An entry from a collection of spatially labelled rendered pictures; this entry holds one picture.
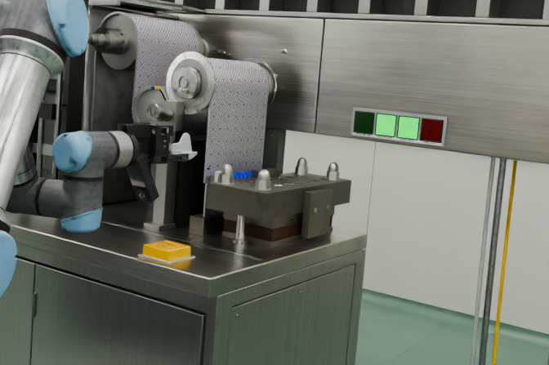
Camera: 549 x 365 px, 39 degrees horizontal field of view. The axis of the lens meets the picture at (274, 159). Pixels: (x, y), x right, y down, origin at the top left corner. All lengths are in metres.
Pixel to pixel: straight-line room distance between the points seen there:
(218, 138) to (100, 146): 0.42
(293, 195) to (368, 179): 2.81
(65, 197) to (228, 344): 0.43
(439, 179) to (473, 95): 2.56
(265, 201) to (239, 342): 0.31
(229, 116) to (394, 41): 0.44
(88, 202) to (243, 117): 0.55
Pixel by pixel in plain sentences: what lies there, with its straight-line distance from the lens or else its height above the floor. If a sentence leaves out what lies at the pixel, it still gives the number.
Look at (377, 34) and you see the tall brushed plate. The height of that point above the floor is 1.40.
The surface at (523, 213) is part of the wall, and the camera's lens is 4.25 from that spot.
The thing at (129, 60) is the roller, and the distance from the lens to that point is 1.97.
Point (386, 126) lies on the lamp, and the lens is 1.91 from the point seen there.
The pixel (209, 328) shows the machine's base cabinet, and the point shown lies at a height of 0.79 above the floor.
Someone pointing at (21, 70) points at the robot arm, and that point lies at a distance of 1.24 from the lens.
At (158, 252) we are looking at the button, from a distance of 1.56.
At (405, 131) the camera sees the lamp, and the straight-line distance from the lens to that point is 1.89.
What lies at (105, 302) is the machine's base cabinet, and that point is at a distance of 1.69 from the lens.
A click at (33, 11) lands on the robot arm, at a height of 1.35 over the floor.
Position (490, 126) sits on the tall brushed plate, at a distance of 1.82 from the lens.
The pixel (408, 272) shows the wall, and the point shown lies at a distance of 4.52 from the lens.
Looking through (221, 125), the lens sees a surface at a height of 1.16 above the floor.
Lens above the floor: 1.29
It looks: 6 degrees down
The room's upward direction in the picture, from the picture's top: 5 degrees clockwise
